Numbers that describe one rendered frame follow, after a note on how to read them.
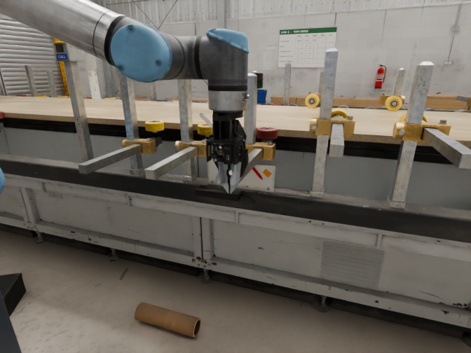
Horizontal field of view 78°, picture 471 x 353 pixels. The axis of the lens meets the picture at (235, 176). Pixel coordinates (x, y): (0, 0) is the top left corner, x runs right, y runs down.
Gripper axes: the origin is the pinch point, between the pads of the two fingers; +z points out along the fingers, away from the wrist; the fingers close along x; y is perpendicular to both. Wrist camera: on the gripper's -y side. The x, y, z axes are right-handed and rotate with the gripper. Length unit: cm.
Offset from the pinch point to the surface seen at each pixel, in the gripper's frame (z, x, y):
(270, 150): -3.3, 3.9, -29.2
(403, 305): 67, 62, -53
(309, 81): -14, -51, -749
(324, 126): -12.8, 20.8, -29.1
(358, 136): -7, 33, -46
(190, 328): 76, -25, -19
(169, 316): 75, -37, -20
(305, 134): -6.6, 14.0, -45.9
